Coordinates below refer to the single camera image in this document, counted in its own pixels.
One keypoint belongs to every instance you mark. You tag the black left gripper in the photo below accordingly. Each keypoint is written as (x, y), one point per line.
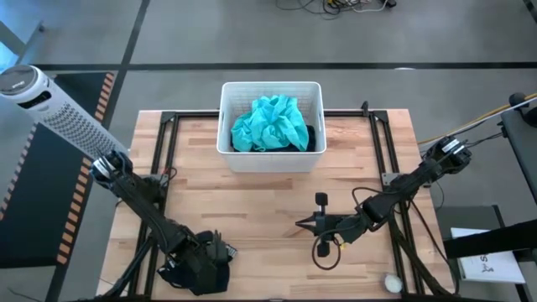
(197, 268)

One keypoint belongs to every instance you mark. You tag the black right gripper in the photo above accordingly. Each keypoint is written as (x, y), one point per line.
(331, 226)

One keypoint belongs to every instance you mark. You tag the black garment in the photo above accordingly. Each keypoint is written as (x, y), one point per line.
(168, 274)

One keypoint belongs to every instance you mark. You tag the teal garment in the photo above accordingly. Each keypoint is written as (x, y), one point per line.
(270, 123)

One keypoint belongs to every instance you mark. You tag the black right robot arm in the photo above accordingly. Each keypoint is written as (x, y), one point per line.
(394, 197)

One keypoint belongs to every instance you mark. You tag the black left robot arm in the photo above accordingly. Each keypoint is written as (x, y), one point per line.
(138, 197)

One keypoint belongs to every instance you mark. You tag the white plastic laundry basket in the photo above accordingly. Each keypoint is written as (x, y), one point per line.
(272, 161)

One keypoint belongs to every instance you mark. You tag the black flat bar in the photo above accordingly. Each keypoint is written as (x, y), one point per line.
(491, 241)

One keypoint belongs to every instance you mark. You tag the white paper booklet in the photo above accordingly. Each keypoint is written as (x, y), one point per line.
(488, 266)

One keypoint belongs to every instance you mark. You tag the black orange-striped floor mat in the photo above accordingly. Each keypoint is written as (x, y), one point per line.
(38, 193)

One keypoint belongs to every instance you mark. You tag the white tower fan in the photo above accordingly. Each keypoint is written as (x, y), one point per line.
(54, 109)

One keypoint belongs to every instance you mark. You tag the black side table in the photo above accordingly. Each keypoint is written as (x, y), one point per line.
(522, 142)

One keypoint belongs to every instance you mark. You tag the black aluminium table frame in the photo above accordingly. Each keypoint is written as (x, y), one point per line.
(165, 138)

